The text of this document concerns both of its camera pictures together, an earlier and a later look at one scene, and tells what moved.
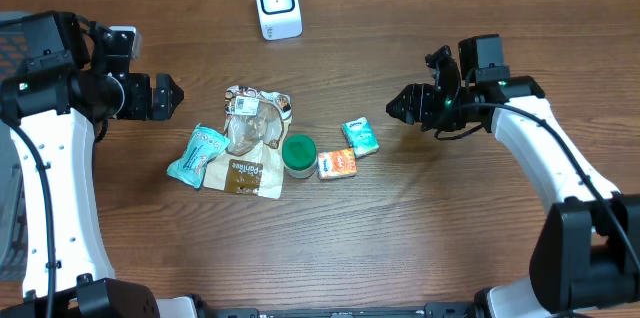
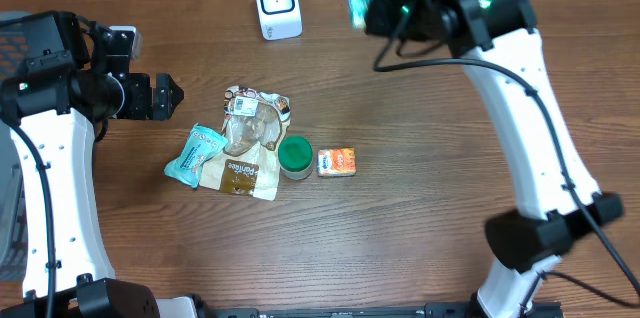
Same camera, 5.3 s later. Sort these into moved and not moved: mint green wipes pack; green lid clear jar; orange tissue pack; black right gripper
Moved: black right gripper
Not moved: orange tissue pack; green lid clear jar; mint green wipes pack
